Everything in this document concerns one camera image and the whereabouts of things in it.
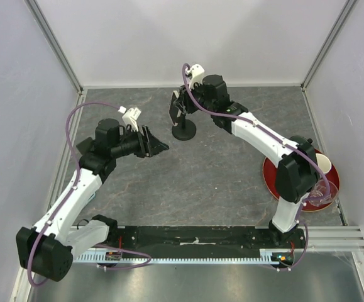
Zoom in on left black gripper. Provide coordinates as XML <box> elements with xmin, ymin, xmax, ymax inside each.
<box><xmin>111</xmin><ymin>125</ymin><xmax>168</xmax><ymax>159</ymax></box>

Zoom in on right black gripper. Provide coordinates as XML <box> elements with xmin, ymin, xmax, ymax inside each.
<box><xmin>174</xmin><ymin>78</ymin><xmax>216</xmax><ymax>115</ymax></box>

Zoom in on black phone stand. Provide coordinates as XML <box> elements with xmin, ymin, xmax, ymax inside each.
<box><xmin>172</xmin><ymin>115</ymin><xmax>197</xmax><ymax>141</ymax></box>

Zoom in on light blue phone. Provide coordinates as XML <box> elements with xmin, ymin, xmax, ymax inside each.
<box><xmin>88</xmin><ymin>192</ymin><xmax>96</xmax><ymax>202</ymax></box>

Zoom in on small black phone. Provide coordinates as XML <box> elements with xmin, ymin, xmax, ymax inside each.
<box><xmin>76</xmin><ymin>137</ymin><xmax>94</xmax><ymax>156</ymax></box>

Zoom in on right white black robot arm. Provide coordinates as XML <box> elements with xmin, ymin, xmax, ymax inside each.
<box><xmin>169</xmin><ymin>71</ymin><xmax>331</xmax><ymax>248</ymax></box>

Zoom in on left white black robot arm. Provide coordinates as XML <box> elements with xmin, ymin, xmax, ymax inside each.
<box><xmin>16</xmin><ymin>118</ymin><xmax>169</xmax><ymax>282</ymax></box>

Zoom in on white blue mug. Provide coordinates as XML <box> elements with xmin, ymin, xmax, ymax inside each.
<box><xmin>316</xmin><ymin>153</ymin><xmax>333</xmax><ymax>174</ymax></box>

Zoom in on clear glass cup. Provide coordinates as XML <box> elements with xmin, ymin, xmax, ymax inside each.
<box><xmin>309</xmin><ymin>179</ymin><xmax>339</xmax><ymax>208</ymax></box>

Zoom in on red round tray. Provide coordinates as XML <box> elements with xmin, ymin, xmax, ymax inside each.
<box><xmin>262</xmin><ymin>158</ymin><xmax>340</xmax><ymax>213</ymax></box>

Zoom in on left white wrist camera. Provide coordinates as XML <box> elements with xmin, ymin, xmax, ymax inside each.
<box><xmin>118</xmin><ymin>106</ymin><xmax>141</xmax><ymax>131</ymax></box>

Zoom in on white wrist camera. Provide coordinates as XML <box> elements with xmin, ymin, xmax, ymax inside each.
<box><xmin>118</xmin><ymin>106</ymin><xmax>141</xmax><ymax>131</ymax></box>
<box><xmin>184</xmin><ymin>64</ymin><xmax>205</xmax><ymax>90</ymax></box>

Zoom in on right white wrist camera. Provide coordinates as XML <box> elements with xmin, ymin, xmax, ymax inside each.
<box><xmin>184</xmin><ymin>64</ymin><xmax>205</xmax><ymax>90</ymax></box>

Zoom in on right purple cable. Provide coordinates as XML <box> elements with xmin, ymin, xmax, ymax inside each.
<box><xmin>181</xmin><ymin>64</ymin><xmax>332</xmax><ymax>272</ymax></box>

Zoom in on purple cable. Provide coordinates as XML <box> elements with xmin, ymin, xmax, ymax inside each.
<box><xmin>26</xmin><ymin>101</ymin><xmax>153</xmax><ymax>288</ymax></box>
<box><xmin>181</xmin><ymin>64</ymin><xmax>332</xmax><ymax>272</ymax></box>

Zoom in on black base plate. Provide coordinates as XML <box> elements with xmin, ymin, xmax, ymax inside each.
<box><xmin>104</xmin><ymin>226</ymin><xmax>306</xmax><ymax>249</ymax></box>

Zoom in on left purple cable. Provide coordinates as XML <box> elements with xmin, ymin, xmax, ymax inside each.
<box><xmin>26</xmin><ymin>101</ymin><xmax>153</xmax><ymax>288</ymax></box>

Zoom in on light blue cable duct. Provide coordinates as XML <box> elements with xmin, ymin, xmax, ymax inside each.
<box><xmin>74</xmin><ymin>249</ymin><xmax>294</xmax><ymax>265</ymax></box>

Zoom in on left aluminium frame post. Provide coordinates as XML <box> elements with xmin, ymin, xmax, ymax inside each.
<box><xmin>25</xmin><ymin>0</ymin><xmax>84</xmax><ymax>94</ymax></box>

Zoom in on aluminium frame post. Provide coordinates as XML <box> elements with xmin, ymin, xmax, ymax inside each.
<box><xmin>301</xmin><ymin>0</ymin><xmax>358</xmax><ymax>91</ymax></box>
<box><xmin>25</xmin><ymin>0</ymin><xmax>84</xmax><ymax>94</ymax></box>

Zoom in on right aluminium frame post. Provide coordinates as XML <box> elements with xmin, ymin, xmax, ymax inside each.
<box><xmin>301</xmin><ymin>0</ymin><xmax>358</xmax><ymax>91</ymax></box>

